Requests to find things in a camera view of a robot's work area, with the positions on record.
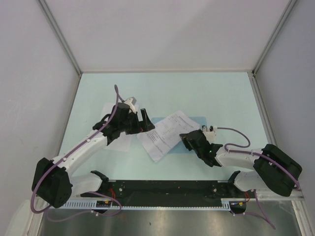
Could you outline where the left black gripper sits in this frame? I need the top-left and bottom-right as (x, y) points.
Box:
(119, 108), (154, 135)

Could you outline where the light blue clipboard folder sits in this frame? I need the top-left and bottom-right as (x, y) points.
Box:
(150, 115), (212, 154)

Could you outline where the printed paper sheet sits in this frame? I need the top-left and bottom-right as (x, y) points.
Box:
(137, 111), (207, 162)

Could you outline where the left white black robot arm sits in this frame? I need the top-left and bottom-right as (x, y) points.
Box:
(31, 102), (155, 208)

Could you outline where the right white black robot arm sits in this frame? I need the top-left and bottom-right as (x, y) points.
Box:
(179, 126), (302, 197)

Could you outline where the blank white paper sheet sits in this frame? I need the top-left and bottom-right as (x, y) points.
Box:
(101, 101), (137, 152)

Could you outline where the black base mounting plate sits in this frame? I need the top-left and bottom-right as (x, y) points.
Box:
(81, 180), (257, 207)

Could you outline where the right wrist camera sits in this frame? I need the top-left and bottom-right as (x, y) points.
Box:
(201, 125), (217, 143)

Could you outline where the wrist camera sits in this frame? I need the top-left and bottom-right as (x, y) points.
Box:
(201, 125), (217, 143)
(123, 97), (137, 113)

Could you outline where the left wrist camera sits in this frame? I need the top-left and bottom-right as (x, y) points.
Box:
(123, 97), (137, 113)

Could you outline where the white slotted cable duct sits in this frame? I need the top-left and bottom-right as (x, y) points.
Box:
(45, 198), (233, 211)

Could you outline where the right aluminium side rail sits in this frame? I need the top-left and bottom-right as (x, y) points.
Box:
(247, 71), (278, 146)

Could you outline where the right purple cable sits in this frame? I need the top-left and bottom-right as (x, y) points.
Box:
(215, 126), (301, 231)

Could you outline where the purple cable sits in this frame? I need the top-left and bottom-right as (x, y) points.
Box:
(31, 85), (126, 224)
(215, 126), (301, 231)

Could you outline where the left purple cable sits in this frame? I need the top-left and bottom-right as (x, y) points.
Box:
(31, 85), (126, 224)

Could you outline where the aluminium front rail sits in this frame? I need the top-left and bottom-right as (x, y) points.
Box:
(35, 179), (302, 200)

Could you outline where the left aluminium corner post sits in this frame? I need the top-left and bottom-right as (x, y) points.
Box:
(36, 0), (83, 78)

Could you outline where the aluminium corner post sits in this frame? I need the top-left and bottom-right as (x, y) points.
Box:
(252, 0), (299, 76)
(36, 0), (83, 78)

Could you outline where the right aluminium corner post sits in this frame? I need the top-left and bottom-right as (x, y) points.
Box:
(252, 0), (299, 76)

